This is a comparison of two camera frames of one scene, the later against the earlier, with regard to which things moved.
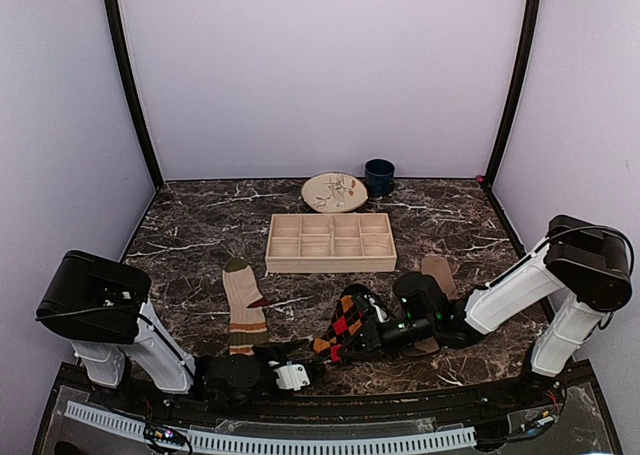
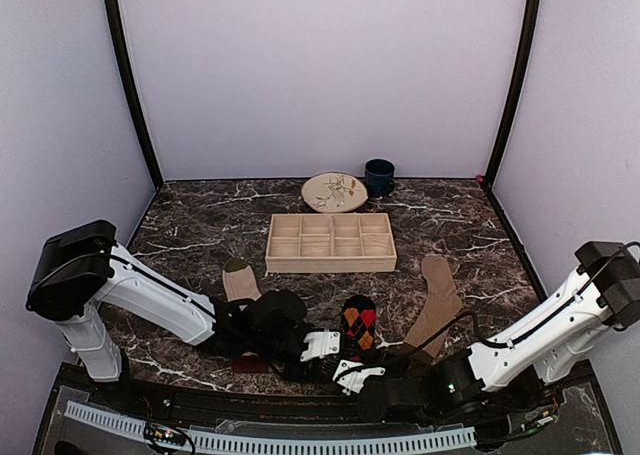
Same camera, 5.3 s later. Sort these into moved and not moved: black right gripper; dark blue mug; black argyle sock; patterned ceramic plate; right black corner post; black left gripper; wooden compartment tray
Moved: black argyle sock; black right gripper; black left gripper
Not moved: wooden compartment tray; right black corner post; dark blue mug; patterned ceramic plate
